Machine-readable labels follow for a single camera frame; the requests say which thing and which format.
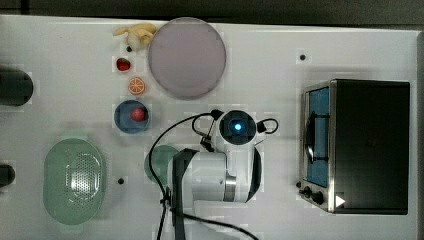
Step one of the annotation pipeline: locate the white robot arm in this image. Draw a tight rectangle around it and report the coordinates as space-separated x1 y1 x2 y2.
167 110 269 240

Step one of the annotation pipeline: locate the grey round plate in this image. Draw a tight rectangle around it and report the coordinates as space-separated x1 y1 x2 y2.
148 17 226 99

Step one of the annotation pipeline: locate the red toy tomato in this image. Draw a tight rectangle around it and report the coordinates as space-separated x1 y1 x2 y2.
130 108 146 122

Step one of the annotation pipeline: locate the orange slice toy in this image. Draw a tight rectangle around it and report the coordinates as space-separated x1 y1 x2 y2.
128 77 145 95

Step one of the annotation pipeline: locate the blue bowl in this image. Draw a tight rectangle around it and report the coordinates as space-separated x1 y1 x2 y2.
114 100 150 134

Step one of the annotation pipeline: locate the red toy strawberry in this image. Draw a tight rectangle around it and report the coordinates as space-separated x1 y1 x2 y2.
116 58 131 72

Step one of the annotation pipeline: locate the yellow plush banana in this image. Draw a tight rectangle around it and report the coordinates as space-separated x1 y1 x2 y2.
113 23 157 50

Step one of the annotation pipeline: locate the silver toaster oven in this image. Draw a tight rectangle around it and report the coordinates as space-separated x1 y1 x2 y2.
296 79 411 215

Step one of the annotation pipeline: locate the green perforated colander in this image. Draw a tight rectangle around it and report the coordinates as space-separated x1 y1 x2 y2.
43 138 106 225

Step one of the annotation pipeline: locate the black frying pan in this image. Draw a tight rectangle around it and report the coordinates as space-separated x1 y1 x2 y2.
0 69 34 106

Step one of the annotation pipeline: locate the dark grey cup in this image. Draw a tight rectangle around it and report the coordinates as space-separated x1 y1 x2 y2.
0 164 15 187

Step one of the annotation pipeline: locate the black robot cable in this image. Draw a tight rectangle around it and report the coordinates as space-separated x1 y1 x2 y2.
147 109 280 240

